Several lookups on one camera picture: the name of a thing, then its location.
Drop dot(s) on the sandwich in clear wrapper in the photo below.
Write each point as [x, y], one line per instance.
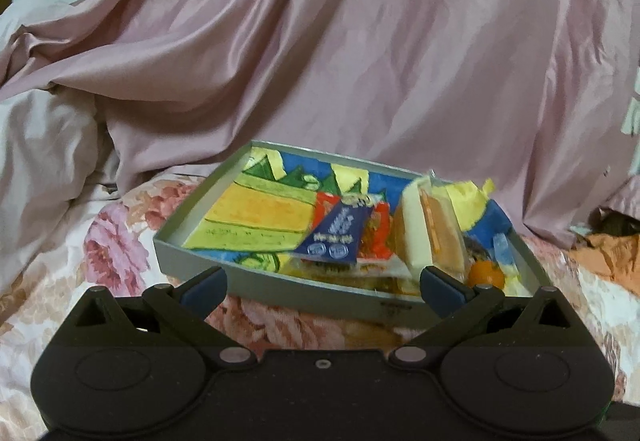
[426, 232]

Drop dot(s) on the orange tangerine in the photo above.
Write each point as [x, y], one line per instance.
[485, 272]

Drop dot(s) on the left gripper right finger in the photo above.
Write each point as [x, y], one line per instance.
[461, 310]

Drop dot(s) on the pale pink duvet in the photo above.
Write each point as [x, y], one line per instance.
[51, 129]

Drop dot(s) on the floral bed sheet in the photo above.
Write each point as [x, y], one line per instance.
[107, 238]

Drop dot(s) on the dark blue snack stick packet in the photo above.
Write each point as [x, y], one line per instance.
[336, 238]

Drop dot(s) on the grey cardboard tray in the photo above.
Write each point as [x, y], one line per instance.
[251, 213]

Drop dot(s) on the pink satin curtain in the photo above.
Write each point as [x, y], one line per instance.
[529, 93]

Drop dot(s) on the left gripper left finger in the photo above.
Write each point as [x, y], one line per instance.
[183, 311]

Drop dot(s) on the red snack packet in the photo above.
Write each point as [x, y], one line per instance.
[373, 244]

